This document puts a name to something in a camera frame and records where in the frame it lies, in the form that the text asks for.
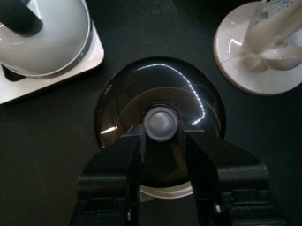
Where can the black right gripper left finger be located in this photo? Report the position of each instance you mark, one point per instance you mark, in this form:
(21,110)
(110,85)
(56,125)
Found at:
(108,173)

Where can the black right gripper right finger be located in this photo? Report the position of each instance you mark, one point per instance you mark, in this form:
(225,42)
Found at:
(231,173)

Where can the dark pot lid grey knob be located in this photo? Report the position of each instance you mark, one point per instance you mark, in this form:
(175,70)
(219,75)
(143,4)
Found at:
(156,97)

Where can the white round utensil stand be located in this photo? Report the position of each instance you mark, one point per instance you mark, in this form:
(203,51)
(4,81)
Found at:
(251,73)

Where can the white square kettle base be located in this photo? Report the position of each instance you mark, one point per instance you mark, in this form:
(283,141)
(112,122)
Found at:
(55,75)

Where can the white toy ladle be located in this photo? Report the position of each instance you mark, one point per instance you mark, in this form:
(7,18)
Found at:
(281,50)

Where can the white toy slotted spatula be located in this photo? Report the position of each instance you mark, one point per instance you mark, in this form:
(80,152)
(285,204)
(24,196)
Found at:
(261,32)

